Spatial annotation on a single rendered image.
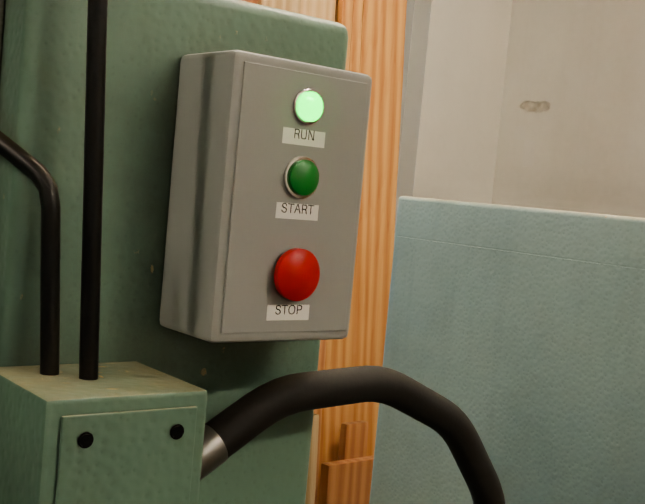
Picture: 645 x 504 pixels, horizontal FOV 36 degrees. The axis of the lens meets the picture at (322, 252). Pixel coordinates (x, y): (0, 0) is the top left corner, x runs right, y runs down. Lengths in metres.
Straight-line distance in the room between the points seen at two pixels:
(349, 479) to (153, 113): 1.85
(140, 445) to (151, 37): 0.23
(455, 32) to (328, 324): 2.40
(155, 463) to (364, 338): 2.03
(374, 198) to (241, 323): 1.98
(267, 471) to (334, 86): 0.25
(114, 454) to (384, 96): 2.11
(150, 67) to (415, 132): 2.29
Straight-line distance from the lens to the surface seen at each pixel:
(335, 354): 2.46
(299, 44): 0.64
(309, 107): 0.56
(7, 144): 0.55
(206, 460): 0.57
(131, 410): 0.51
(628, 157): 2.83
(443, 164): 2.92
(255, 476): 0.66
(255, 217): 0.55
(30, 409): 0.50
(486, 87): 3.05
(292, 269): 0.55
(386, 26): 2.58
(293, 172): 0.56
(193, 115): 0.57
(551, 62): 3.02
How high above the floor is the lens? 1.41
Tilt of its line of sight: 4 degrees down
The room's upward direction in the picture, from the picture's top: 5 degrees clockwise
